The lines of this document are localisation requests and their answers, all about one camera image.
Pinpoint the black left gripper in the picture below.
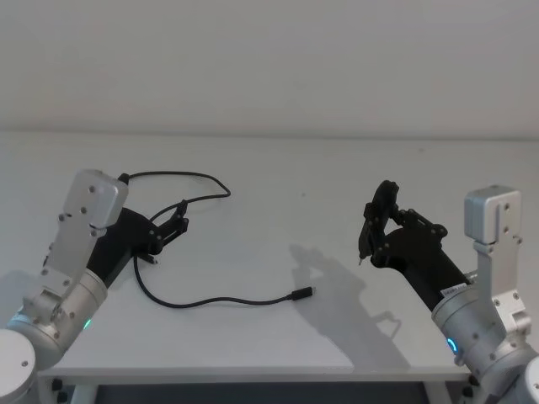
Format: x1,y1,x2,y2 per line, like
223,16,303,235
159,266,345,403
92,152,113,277
85,200,191,291

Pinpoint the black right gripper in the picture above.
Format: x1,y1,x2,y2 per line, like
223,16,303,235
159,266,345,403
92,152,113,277
364,180,469,312

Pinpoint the long black usb cable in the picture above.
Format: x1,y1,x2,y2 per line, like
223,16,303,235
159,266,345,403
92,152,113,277
117,170,317,311

